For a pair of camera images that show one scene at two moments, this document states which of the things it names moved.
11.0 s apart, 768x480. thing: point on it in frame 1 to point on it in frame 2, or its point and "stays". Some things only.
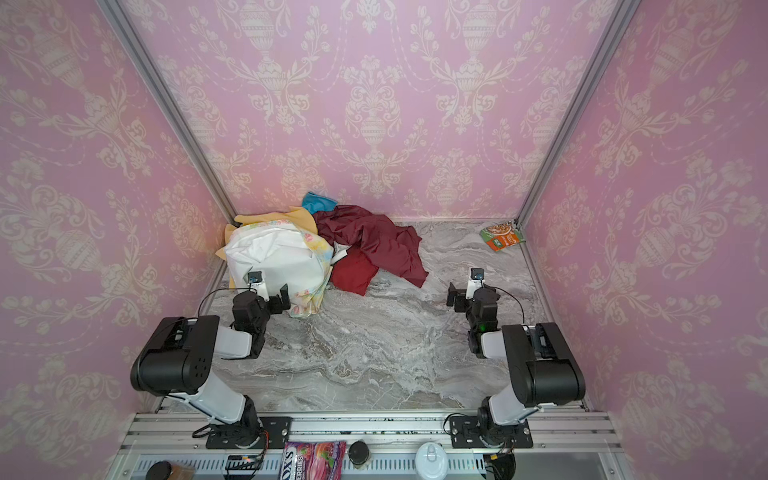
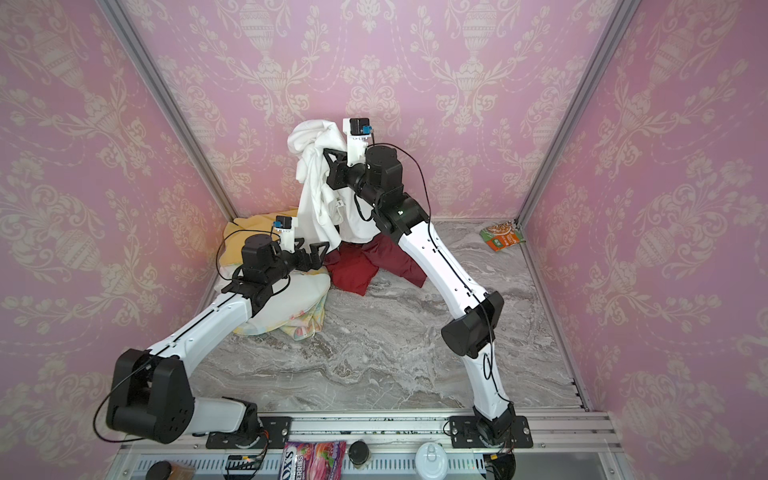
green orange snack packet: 500,235 stays
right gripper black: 458,297 to 338,171
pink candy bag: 318,460 stays
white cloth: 281,252 to 339,215
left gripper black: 277,308 to 315,262
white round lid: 431,461 stays
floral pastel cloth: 309,303 to 296,307
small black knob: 358,452 stays
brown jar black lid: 164,470 stays
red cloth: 354,272 stays
